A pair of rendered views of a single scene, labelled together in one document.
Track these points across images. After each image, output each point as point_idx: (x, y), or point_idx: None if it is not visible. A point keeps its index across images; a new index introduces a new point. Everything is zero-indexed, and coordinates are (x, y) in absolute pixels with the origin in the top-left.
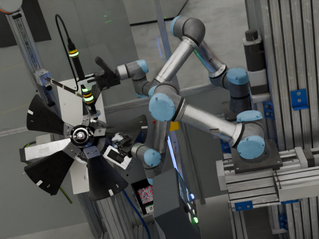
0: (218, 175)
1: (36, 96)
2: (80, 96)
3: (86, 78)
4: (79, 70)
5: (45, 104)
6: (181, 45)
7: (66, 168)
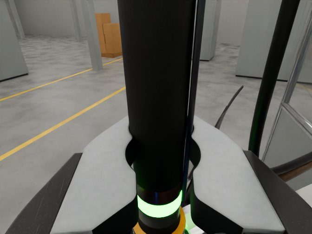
0: None
1: (239, 88)
2: None
3: (195, 158)
4: (120, 30)
5: (222, 115)
6: None
7: None
